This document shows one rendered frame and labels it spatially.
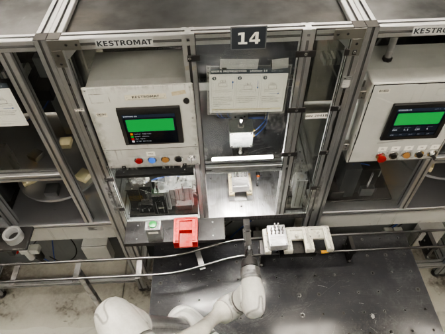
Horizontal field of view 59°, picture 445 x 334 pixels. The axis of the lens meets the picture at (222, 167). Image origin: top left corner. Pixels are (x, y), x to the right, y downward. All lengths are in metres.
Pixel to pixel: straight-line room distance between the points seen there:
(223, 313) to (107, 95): 1.01
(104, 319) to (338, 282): 1.35
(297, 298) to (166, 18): 1.54
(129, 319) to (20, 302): 1.98
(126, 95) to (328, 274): 1.47
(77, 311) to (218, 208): 1.39
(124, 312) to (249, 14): 1.13
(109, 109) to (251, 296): 0.95
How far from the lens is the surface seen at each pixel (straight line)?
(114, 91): 1.56
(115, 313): 1.40
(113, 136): 1.72
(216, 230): 2.14
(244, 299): 1.70
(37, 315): 3.21
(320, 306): 2.25
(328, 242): 2.20
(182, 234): 2.13
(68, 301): 3.16
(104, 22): 1.57
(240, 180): 2.19
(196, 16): 1.54
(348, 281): 2.35
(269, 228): 2.14
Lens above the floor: 2.73
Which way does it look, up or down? 49 degrees down
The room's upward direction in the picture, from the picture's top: 2 degrees counter-clockwise
